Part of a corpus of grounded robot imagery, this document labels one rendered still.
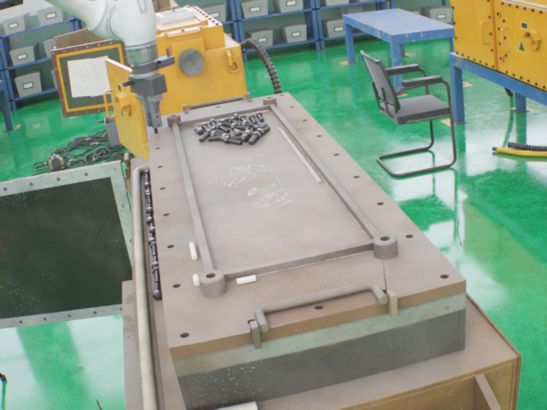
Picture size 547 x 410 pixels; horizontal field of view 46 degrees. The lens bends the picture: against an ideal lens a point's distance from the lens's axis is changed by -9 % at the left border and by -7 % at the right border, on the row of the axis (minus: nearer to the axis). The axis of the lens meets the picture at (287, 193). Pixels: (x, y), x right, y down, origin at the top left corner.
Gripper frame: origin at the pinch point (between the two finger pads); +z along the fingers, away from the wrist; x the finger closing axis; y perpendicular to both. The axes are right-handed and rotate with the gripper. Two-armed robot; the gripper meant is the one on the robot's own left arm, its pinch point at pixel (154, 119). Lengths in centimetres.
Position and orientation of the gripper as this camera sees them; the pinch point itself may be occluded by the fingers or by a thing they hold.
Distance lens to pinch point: 198.7
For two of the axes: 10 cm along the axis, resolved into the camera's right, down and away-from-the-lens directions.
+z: 1.2, 9.2, 3.8
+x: 6.7, 2.1, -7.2
